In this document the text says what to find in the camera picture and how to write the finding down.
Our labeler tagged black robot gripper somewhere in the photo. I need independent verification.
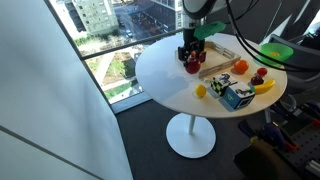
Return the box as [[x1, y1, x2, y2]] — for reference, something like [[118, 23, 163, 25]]
[[177, 27, 207, 64]]

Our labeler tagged red apple plush toy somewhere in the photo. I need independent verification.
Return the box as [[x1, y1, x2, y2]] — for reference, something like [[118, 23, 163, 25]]
[[185, 51, 202, 75]]

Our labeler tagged yellow lemon toy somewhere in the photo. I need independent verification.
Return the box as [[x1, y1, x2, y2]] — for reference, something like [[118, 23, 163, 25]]
[[194, 84, 207, 99]]

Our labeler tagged dark purple plum toy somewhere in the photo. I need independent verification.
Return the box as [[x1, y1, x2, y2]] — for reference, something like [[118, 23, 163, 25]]
[[250, 75, 265, 87]]

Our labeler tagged red strawberry toy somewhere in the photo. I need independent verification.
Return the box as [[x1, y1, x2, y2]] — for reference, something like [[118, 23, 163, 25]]
[[256, 67, 268, 78]]

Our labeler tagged yellow banana toy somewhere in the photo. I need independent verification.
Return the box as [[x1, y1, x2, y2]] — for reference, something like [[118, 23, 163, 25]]
[[251, 79, 276, 95]]

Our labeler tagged green plastic bowl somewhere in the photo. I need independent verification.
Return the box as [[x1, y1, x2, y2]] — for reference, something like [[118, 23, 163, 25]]
[[261, 43, 294, 65]]

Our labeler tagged wooden tray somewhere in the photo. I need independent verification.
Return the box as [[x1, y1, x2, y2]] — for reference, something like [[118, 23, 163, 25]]
[[174, 40, 242, 80]]

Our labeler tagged blue soft cube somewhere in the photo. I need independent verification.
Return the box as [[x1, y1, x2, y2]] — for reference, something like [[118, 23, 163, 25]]
[[221, 82, 256, 111]]

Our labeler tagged grey apartment building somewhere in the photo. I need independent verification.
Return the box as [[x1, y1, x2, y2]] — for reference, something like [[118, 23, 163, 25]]
[[71, 0, 119, 36]]

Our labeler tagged grey chair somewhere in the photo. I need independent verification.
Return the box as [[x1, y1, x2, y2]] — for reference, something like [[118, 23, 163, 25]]
[[266, 33, 320, 96]]

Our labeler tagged blue clamp with orange tip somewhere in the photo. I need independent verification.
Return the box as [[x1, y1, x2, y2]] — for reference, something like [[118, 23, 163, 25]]
[[298, 100, 320, 129], [238, 118, 299, 153]]

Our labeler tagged brown box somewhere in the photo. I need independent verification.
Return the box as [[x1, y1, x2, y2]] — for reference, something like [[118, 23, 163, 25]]
[[233, 141, 303, 180]]

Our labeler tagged black equipment cart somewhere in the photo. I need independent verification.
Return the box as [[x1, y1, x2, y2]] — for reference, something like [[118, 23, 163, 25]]
[[273, 99, 320, 180]]

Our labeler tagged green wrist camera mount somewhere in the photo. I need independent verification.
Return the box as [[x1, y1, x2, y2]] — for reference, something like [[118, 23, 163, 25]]
[[193, 21, 227, 41]]

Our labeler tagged dark window rail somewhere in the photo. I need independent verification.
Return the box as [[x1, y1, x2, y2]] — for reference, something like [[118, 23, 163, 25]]
[[81, 29, 184, 61]]

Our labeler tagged long black robot cable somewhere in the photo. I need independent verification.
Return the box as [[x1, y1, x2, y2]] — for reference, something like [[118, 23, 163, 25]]
[[224, 0, 320, 74]]

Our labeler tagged white table pedestal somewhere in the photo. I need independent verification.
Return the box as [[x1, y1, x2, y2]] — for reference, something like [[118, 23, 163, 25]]
[[165, 113, 217, 160]]

